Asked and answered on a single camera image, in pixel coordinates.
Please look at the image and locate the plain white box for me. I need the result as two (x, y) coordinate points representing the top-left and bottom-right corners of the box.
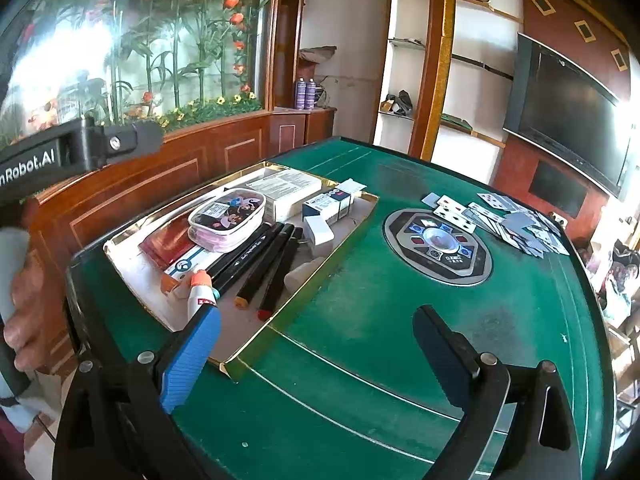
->
(303, 212), (335, 256)

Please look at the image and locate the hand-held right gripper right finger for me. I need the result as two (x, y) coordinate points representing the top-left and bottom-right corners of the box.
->
(413, 305), (583, 480)

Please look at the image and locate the black marker orange cap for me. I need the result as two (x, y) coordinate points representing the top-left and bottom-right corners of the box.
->
(234, 223), (296, 309)

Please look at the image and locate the round dice control panel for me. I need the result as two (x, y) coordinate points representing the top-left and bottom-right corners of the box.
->
(382, 207), (494, 287)

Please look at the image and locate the blue white medicine box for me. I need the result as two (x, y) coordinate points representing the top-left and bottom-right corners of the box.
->
(301, 178), (368, 223)

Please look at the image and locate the long white carton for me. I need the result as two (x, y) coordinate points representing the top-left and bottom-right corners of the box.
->
(245, 167), (323, 223)

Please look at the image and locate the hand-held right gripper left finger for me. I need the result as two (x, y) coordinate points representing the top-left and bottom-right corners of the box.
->
(51, 304), (222, 480)

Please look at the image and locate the black flat television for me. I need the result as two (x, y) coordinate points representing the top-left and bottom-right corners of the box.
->
(502, 32), (633, 201)

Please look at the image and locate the red wooden television cabinet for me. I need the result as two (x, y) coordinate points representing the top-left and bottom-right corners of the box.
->
(492, 132), (608, 231)

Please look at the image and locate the white oblong object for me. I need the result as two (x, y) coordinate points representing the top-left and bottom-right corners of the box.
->
(284, 256), (327, 292)

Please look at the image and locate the gold rimmed white tray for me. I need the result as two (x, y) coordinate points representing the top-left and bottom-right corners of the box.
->
(102, 161), (381, 382)

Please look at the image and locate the white wall shelf unit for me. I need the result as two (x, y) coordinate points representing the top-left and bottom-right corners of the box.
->
(372, 0), (523, 171)

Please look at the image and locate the cartoon print pencil case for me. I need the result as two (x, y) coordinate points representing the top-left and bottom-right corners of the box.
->
(187, 187), (267, 254)

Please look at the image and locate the pile of clothes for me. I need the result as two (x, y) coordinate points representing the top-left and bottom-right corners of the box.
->
(582, 237), (640, 326)

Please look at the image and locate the grey black pouch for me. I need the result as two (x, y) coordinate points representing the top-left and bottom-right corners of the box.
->
(380, 90), (414, 117)

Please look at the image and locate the orange blue white box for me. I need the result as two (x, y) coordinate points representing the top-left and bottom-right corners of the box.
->
(160, 247), (226, 301)

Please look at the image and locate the pile of playing cards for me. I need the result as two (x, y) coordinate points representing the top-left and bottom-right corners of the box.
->
(421, 191), (571, 259)

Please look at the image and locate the red foil packet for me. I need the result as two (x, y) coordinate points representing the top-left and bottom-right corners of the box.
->
(138, 217), (201, 271)

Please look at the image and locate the artificial flower display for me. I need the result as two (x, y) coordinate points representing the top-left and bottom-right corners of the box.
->
(0, 0), (273, 146)

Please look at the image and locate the person's left hand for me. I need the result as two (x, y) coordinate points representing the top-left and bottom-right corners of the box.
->
(2, 254), (68, 373)

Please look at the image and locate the black marker light-blue cap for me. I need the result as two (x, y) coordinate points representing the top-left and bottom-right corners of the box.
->
(212, 222), (283, 298)

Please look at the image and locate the white bottle orange cap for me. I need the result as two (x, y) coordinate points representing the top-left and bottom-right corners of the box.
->
(186, 269), (220, 322)

